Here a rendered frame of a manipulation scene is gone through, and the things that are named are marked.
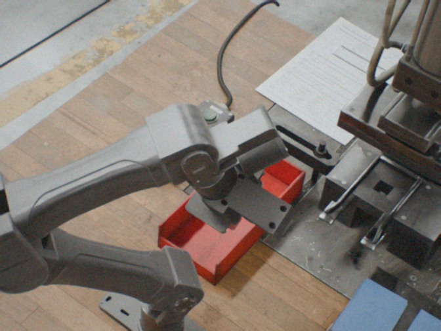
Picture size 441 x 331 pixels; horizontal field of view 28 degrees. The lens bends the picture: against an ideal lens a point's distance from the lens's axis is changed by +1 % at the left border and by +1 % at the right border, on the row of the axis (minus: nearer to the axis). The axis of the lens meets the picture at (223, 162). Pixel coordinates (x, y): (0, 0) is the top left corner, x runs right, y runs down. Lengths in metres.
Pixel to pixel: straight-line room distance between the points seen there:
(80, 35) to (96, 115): 1.54
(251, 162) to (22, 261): 0.29
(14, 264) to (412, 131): 0.58
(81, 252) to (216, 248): 0.37
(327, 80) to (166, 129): 0.78
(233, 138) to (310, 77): 0.71
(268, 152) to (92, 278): 0.29
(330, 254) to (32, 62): 1.81
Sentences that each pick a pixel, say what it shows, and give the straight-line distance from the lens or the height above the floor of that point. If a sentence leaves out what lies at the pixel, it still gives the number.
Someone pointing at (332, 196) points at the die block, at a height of 0.95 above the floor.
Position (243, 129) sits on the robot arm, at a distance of 1.04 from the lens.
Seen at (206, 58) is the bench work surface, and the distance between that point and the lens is 1.74.
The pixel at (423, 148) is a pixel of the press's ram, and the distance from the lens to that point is 1.28.
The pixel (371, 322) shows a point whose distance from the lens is 1.38.
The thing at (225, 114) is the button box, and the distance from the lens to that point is 1.60.
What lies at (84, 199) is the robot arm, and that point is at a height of 1.28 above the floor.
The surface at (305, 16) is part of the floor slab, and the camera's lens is 3.31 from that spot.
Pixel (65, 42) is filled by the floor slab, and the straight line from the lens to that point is 3.13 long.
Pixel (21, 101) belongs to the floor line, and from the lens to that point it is 2.93.
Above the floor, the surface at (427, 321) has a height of 0.92.
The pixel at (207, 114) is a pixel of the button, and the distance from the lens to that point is 1.58.
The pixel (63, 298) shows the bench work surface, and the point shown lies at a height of 0.90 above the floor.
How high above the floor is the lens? 2.07
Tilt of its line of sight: 49 degrees down
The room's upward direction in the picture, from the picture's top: 7 degrees clockwise
